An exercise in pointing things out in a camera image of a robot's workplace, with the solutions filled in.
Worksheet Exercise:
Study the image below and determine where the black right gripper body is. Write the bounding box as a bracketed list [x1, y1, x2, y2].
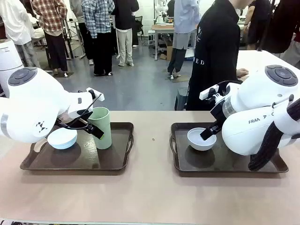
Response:
[210, 102, 227, 128]

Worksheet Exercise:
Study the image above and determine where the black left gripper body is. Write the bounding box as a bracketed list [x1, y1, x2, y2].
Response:
[70, 109, 95, 131]

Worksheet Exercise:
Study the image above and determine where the grey white bowl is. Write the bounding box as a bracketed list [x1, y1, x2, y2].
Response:
[187, 127, 217, 151]

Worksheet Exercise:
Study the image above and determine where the tall green cup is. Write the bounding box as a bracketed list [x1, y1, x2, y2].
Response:
[87, 107, 113, 150]

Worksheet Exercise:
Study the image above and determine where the light blue bowl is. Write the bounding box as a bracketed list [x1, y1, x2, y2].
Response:
[47, 127, 78, 150]

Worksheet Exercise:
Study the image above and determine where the dark brown serving tray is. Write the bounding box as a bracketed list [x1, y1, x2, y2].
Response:
[169, 122, 289, 173]
[20, 121, 135, 172]

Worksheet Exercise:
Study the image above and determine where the person in black shirt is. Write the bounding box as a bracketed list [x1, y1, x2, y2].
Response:
[186, 0, 249, 111]

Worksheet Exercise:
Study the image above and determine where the cardboard box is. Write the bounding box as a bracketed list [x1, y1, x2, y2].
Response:
[160, 44, 174, 61]

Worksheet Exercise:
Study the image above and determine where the person in blue plaid shirt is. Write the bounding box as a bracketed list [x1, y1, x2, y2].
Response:
[81, 0, 116, 76]

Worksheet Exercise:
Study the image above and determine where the person in red plaid shirt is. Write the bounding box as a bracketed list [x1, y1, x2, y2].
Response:
[31, 0, 69, 76]

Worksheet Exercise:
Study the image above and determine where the person in light blue shirt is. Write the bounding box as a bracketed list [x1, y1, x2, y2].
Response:
[166, 0, 202, 78]

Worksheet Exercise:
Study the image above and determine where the person in black tee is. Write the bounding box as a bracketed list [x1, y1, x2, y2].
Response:
[112, 0, 140, 67]

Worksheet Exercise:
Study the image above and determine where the person in black dress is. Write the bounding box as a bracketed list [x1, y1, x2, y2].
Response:
[243, 0, 274, 45]

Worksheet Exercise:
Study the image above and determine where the brown top workbench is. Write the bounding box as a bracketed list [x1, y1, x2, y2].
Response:
[150, 22, 200, 61]

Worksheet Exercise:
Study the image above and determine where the black office chair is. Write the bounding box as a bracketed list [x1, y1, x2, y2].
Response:
[134, 15, 144, 41]

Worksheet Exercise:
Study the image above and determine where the person in dark maroon top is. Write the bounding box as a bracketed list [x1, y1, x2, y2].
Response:
[261, 0, 300, 67]

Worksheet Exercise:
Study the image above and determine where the person in white shirt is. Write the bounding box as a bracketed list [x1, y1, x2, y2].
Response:
[0, 0, 42, 69]

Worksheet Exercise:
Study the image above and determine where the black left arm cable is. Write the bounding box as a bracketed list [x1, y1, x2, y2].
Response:
[55, 92, 104, 132]

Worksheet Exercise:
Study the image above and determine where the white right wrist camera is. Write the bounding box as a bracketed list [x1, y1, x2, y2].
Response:
[199, 84, 220, 100]

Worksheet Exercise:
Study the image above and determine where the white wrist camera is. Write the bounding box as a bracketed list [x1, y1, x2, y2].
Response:
[86, 87, 105, 102]
[199, 84, 220, 100]

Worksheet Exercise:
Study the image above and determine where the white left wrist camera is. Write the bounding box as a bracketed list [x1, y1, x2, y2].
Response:
[86, 87, 105, 102]

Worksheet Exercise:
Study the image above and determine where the thin black camera cable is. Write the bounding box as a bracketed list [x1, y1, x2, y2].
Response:
[217, 80, 243, 95]

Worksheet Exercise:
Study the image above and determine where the thick black cable sleeve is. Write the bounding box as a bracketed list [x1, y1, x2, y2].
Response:
[247, 94, 300, 172]

